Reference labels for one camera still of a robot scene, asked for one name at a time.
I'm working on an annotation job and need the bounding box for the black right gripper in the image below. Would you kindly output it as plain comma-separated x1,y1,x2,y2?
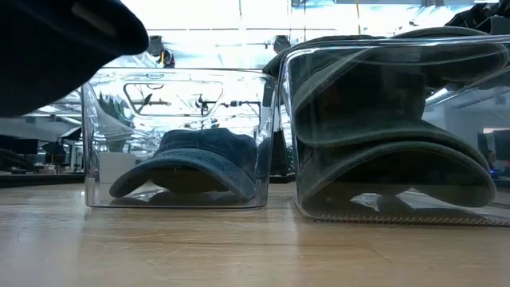
443,2,510,36

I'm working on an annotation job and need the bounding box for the blue denim baseball cap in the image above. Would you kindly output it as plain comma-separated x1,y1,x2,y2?
0,0,151,119
108,127,262,203

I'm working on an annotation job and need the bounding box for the black desk monitor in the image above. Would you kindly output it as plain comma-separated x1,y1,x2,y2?
492,129,510,161

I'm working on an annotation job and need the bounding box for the person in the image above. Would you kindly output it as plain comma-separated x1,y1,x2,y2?
484,149,499,171

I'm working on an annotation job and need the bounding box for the clear bin with ridged base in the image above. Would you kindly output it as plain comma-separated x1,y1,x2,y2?
277,34,510,228

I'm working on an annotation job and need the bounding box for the green artificial plant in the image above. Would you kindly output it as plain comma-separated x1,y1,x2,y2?
97,90,131,153

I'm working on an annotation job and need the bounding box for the white plant pot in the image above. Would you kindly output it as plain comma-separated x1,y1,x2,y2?
98,151,137,185

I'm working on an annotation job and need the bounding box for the black ceiling cable reel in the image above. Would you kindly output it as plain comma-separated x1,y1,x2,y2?
146,34,176,69
272,34,292,55

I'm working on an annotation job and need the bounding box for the clear bin with handle cutout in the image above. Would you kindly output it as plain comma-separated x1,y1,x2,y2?
80,67,280,210

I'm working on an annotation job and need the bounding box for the black aluminium table frame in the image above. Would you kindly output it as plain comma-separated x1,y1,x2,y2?
0,171,510,189

